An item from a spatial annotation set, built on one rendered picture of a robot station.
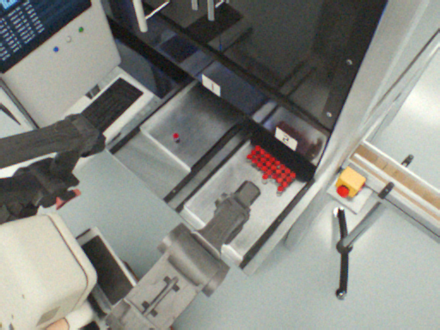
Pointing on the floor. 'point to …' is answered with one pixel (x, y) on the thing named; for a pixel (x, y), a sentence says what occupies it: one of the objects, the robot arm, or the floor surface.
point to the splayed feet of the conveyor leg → (342, 255)
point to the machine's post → (362, 99)
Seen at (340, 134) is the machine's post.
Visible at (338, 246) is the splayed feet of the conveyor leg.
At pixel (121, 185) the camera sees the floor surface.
